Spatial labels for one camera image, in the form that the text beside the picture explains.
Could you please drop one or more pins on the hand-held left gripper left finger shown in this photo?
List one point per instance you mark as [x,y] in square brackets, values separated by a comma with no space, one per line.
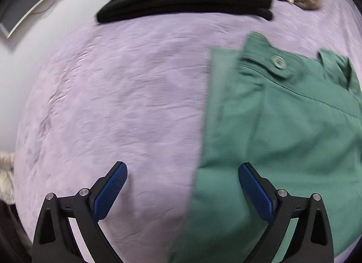
[110,192]

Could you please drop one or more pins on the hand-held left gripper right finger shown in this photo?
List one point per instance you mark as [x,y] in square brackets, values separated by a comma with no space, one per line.
[256,195]

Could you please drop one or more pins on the green work jacket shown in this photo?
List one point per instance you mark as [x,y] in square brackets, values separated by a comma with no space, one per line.
[282,138]

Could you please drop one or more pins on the purple blanket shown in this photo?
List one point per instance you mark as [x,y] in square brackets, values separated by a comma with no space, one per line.
[127,96]

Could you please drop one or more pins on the cream puffy fabric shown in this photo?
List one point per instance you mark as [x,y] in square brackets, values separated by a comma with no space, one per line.
[5,178]

